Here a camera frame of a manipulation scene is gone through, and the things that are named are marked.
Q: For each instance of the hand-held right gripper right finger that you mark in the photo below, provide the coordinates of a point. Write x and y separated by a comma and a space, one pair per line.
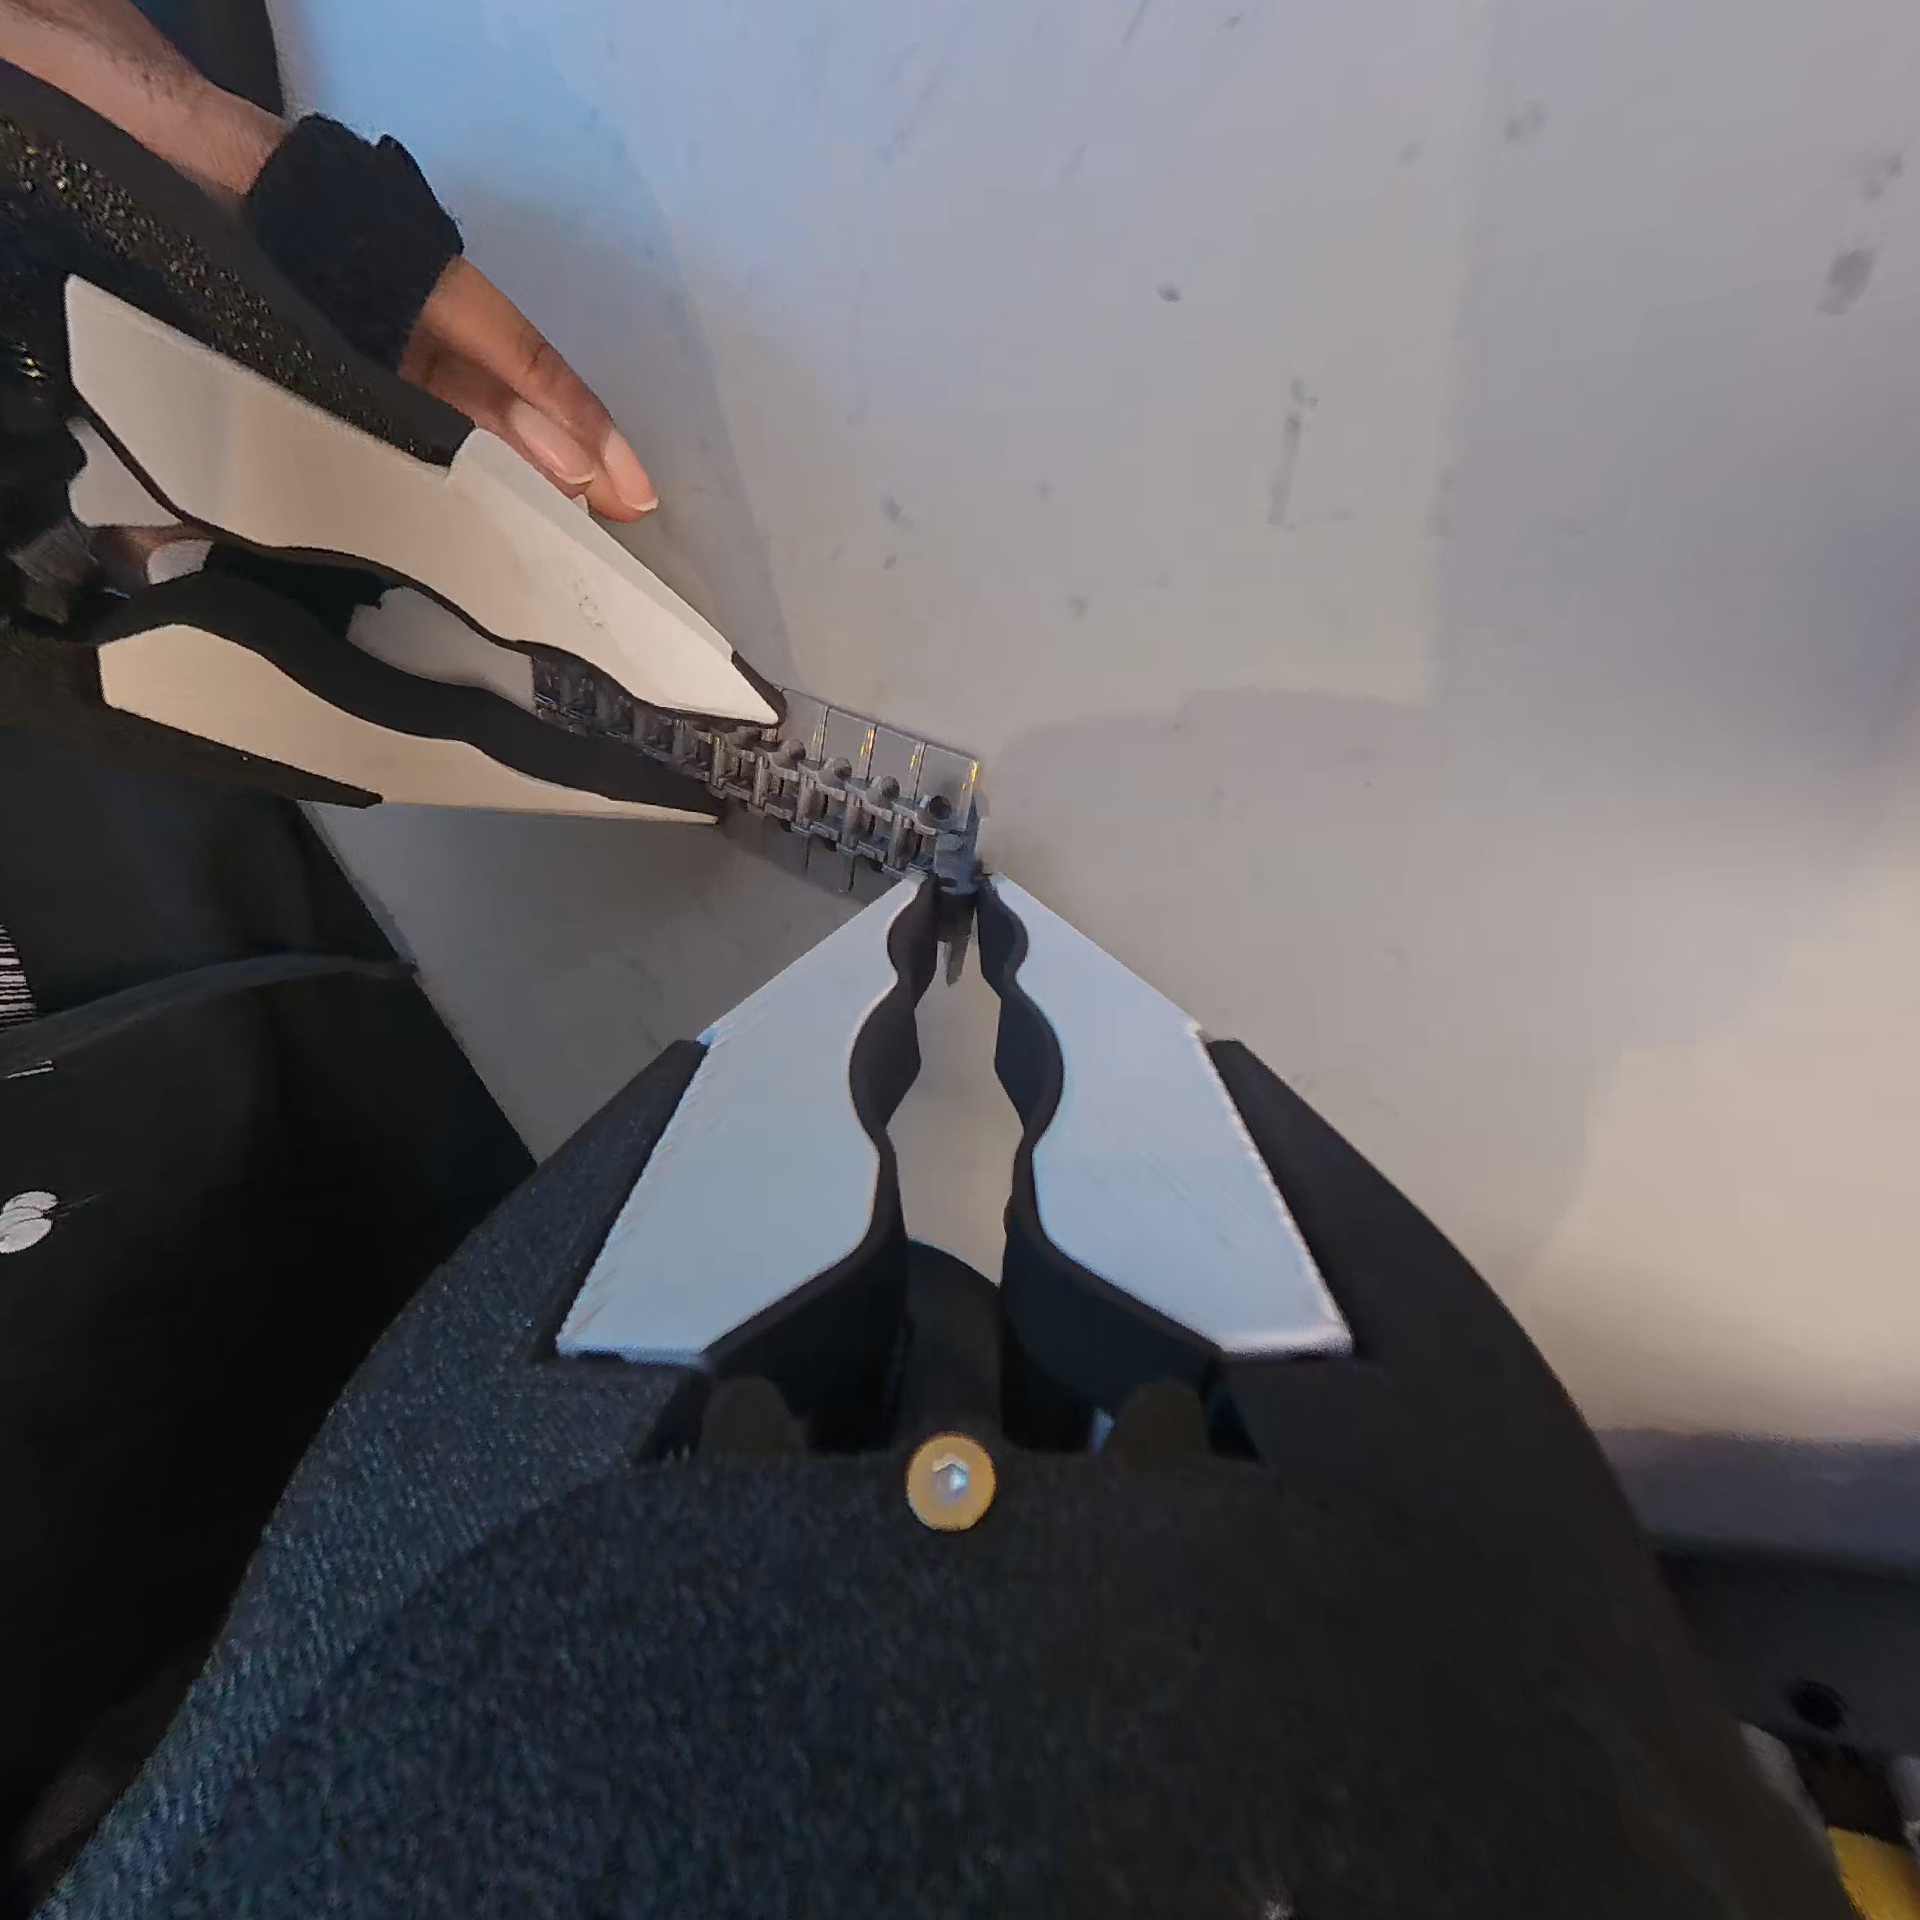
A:
1170, 1184

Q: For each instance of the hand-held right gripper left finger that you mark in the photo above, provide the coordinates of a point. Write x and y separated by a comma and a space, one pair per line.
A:
721, 1184

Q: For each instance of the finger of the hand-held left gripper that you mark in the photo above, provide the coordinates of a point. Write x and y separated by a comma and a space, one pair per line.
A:
376, 481
271, 704

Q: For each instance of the grey plastic track link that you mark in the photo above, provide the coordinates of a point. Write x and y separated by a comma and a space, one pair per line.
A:
957, 930

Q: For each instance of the grey desk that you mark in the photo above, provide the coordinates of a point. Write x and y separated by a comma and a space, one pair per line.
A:
1349, 600

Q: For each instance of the person's left hand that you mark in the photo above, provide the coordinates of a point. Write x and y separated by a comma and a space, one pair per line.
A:
510, 376

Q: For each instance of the person's black hooded sweater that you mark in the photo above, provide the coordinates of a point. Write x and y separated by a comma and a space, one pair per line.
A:
181, 1276

